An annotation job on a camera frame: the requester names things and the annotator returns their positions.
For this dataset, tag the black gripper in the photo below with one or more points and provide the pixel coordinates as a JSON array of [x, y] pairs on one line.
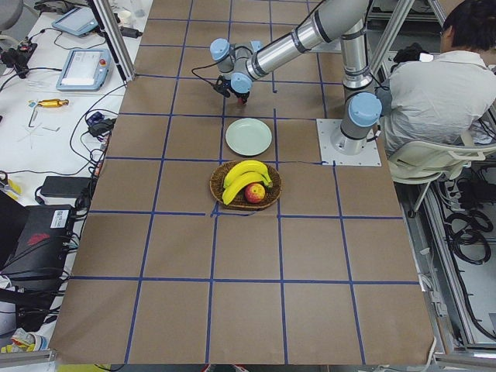
[[242, 95]]

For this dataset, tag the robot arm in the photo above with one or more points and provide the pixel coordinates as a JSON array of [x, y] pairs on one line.
[[240, 64]]

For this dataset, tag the pale green plate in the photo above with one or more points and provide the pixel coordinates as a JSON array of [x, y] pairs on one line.
[[248, 137]]

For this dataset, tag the yellow banana bunch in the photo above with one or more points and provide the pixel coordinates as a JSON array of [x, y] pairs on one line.
[[242, 174]]

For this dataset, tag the wicker basket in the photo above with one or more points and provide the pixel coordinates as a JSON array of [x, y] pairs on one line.
[[239, 202]]

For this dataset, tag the red apple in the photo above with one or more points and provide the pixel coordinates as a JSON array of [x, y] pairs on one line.
[[254, 193]]

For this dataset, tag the paper cup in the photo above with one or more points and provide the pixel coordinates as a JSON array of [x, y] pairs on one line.
[[125, 18]]

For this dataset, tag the near teach pendant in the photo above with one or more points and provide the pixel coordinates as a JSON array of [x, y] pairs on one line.
[[85, 70]]

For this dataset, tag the teach pendant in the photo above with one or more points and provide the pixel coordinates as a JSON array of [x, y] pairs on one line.
[[85, 70], [77, 22]]

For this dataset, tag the white office chair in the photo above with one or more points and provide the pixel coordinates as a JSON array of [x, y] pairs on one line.
[[422, 162]]

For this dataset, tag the far teach pendant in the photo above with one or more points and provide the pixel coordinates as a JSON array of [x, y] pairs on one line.
[[77, 22]]

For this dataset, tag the gold wrapped object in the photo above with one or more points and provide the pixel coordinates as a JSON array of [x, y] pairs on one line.
[[53, 103]]

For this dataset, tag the seated person white shirt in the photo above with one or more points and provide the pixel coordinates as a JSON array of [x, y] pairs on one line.
[[437, 101]]

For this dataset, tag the black power adapter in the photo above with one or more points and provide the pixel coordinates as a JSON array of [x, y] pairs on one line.
[[64, 187]]

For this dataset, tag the black computer box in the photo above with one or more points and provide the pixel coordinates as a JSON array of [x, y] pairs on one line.
[[34, 242]]

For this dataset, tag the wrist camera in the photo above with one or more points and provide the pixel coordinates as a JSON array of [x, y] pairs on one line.
[[222, 86]]

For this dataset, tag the aluminium frame post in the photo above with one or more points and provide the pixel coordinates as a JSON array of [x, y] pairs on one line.
[[111, 32]]

